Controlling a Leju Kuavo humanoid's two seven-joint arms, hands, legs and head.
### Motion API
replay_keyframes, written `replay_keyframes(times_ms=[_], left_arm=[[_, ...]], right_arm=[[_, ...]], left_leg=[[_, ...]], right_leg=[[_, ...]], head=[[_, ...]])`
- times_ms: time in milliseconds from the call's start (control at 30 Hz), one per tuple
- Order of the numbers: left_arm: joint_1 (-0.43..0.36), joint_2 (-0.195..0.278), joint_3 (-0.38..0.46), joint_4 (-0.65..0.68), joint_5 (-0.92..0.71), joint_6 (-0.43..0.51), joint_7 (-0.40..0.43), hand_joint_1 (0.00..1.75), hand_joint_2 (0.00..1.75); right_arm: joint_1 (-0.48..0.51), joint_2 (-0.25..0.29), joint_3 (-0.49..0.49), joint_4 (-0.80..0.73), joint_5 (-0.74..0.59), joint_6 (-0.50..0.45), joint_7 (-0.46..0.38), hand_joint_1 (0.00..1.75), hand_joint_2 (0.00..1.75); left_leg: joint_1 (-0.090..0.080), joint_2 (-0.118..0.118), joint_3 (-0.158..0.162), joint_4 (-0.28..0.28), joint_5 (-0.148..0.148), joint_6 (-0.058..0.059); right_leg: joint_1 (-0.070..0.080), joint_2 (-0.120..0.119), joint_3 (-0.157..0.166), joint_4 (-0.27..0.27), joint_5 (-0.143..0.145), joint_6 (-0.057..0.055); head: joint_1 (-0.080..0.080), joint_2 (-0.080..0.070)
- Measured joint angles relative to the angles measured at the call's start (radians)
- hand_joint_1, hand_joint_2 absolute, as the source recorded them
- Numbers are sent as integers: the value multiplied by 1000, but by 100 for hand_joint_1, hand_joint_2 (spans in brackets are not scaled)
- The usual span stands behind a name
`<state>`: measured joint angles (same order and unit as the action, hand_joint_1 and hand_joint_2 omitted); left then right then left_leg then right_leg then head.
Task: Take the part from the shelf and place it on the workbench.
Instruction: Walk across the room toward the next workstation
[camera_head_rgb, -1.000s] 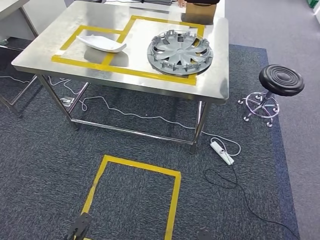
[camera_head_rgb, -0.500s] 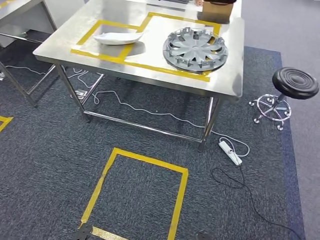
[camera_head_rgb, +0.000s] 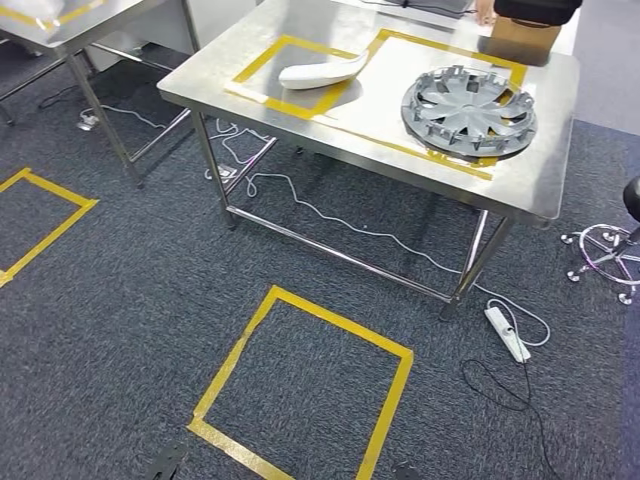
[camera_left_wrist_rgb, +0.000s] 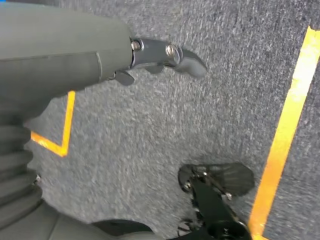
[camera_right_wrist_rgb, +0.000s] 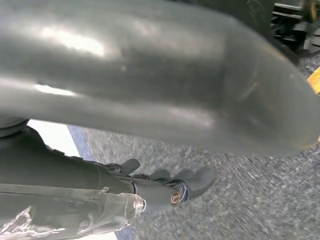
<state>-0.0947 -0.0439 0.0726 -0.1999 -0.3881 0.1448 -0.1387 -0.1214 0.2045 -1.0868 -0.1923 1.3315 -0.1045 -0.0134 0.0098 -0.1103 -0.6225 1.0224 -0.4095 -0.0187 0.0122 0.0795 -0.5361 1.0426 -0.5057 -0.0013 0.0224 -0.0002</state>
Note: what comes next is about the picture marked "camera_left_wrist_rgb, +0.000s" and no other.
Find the yellow floor tape square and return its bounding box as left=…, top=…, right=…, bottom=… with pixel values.
left=247, top=26, right=320, bottom=240
left=30, top=91, right=76, bottom=158

